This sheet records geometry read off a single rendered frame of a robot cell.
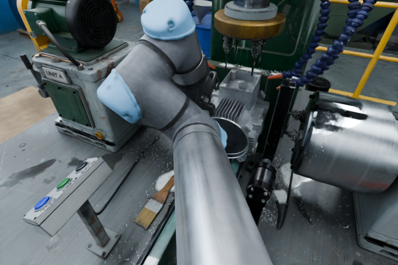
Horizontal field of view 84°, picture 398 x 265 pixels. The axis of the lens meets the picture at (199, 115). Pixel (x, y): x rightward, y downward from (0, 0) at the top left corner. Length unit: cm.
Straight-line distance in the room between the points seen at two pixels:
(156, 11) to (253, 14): 28
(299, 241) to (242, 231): 60
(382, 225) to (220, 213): 61
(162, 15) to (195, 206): 26
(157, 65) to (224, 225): 23
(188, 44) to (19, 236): 75
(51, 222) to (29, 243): 34
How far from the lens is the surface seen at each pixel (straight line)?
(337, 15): 475
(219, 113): 62
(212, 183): 23
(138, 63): 34
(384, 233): 80
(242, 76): 76
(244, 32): 56
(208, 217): 20
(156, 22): 34
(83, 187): 56
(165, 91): 34
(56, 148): 111
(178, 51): 35
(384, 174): 67
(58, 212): 55
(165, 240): 61
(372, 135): 63
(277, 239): 77
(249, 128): 62
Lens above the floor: 148
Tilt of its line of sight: 38 degrees down
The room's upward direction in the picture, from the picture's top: straight up
